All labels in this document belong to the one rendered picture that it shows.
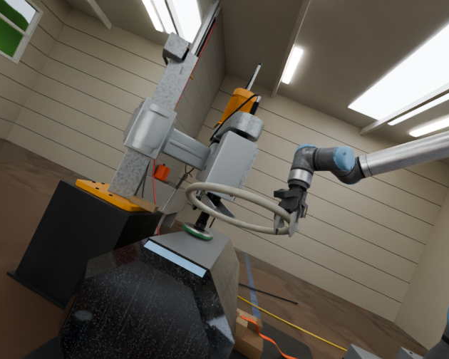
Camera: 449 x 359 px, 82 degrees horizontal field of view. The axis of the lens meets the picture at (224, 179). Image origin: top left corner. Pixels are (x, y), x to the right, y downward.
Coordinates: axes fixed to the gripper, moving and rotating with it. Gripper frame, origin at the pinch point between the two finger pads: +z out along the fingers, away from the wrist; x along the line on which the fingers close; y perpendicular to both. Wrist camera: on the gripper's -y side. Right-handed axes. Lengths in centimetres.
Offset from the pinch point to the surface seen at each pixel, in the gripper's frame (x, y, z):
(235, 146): 61, 19, -56
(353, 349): -20.1, 29.2, 28.0
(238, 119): 60, 12, -73
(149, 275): 51, -10, 31
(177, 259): 47, -2, 21
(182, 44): 109, -26, -123
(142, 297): 53, -7, 40
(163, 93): 126, -14, -91
